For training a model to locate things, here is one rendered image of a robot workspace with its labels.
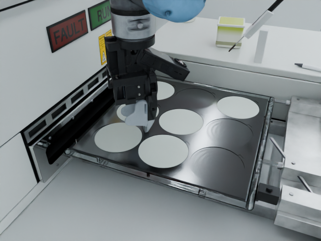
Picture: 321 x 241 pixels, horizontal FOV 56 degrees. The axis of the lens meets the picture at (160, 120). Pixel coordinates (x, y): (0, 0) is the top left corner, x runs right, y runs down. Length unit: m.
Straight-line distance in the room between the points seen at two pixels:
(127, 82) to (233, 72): 0.37
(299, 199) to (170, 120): 0.31
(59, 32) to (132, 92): 0.17
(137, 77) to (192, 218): 0.28
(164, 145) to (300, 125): 0.33
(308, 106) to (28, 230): 0.66
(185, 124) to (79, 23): 0.31
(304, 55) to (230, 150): 0.41
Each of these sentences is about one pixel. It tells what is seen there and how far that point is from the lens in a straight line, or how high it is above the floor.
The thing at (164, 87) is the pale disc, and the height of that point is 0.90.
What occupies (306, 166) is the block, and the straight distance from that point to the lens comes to 0.62.
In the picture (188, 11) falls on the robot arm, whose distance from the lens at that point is 0.40.
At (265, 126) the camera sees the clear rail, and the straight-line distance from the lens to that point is 0.70.
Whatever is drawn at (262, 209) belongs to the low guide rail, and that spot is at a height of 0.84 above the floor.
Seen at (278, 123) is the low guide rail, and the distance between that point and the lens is 0.82.
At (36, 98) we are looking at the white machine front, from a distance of 0.59.
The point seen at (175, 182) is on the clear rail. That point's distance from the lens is 0.54.
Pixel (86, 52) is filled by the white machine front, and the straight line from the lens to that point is 0.69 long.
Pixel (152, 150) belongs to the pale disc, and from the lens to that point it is 0.60.
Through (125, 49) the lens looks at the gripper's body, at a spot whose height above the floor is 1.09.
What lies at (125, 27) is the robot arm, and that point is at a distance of 0.51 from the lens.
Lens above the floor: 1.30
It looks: 35 degrees down
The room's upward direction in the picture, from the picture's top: straight up
